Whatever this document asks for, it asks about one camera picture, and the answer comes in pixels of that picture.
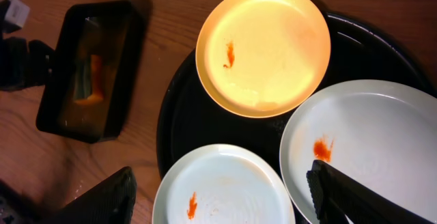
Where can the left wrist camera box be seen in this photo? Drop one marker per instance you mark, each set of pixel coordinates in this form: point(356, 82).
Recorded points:
point(14, 15)

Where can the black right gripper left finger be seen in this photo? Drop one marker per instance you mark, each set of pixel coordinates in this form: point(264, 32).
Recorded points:
point(109, 202)

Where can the yellow plate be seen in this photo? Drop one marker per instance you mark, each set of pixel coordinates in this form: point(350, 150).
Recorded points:
point(262, 58)

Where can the yellow green sponge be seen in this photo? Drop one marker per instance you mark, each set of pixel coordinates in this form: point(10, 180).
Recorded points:
point(88, 81)

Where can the round black tray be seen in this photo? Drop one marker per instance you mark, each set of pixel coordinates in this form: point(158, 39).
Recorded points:
point(190, 119)

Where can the pale green plate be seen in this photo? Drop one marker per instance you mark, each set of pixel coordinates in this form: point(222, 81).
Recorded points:
point(382, 134)

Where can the pale blue plate front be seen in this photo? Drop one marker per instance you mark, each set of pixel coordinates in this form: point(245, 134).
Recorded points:
point(222, 183)

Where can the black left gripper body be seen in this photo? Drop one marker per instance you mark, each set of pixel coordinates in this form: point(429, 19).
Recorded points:
point(24, 64)

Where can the black rectangular water tray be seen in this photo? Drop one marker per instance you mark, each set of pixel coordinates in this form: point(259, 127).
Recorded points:
point(113, 30)

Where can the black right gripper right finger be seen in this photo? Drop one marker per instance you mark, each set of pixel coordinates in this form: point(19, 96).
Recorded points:
point(337, 198)

